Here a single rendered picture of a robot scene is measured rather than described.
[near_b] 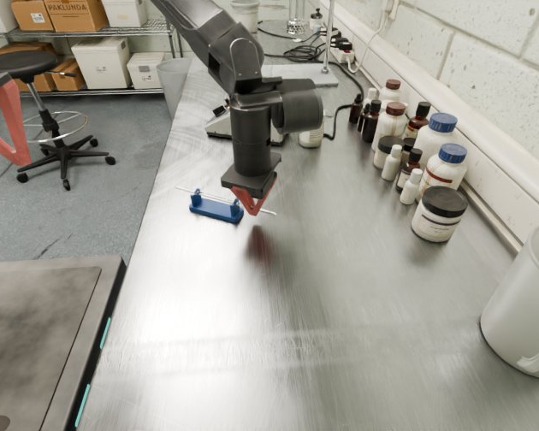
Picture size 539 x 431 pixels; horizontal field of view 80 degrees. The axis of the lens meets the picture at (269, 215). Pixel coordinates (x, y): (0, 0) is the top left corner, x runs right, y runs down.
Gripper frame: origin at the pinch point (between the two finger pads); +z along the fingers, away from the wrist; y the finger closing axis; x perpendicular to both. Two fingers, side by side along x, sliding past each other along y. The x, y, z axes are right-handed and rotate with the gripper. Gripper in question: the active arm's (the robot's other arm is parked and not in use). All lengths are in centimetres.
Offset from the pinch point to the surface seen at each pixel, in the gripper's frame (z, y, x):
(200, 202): 1.9, 0.2, 11.1
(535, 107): -15.0, 25.0, -40.5
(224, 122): -1.4, 25.2, 18.2
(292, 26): -13, 71, 17
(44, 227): 79, 30, 131
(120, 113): 80, 153, 185
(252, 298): 2.6, -15.2, -6.1
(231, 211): 0.6, -1.3, 3.8
